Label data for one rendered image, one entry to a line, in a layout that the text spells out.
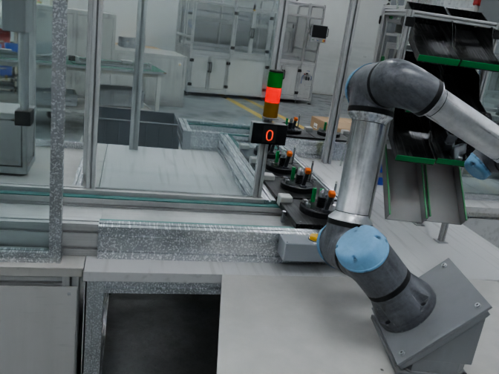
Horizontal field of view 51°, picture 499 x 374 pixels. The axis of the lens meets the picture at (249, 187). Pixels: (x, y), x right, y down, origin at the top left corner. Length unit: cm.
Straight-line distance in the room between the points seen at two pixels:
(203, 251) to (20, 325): 54
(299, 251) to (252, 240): 15
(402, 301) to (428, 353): 12
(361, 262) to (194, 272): 52
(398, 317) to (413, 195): 70
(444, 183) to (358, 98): 74
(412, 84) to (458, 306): 51
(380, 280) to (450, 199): 79
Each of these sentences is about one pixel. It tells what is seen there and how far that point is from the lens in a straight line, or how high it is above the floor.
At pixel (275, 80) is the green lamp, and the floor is 139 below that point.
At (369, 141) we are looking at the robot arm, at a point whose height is 131.
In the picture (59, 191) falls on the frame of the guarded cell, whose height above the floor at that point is 107.
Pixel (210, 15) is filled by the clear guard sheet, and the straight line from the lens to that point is 175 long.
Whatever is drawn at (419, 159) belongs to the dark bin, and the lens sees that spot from 180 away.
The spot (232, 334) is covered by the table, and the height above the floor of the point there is 86.
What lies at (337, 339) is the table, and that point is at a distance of 133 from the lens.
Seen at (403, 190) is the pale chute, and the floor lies 107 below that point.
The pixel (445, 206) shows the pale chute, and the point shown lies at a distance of 195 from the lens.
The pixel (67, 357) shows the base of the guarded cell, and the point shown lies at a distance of 167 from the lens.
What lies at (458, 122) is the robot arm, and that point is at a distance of 133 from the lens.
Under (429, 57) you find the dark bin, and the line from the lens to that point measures 175.
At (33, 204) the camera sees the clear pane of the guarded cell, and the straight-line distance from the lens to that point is 150.
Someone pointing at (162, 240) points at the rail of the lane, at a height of 92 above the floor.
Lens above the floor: 156
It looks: 17 degrees down
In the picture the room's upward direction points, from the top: 8 degrees clockwise
